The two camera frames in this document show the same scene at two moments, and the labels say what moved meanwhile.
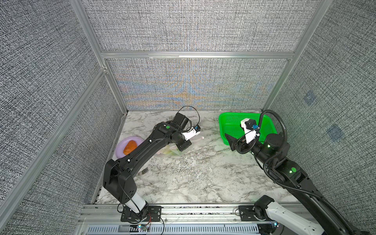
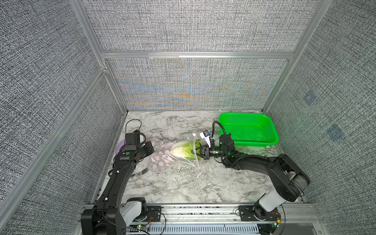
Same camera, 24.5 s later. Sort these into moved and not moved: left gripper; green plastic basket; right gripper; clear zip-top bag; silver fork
Moved: clear zip-top bag; right gripper; left gripper
Not moved: green plastic basket; silver fork
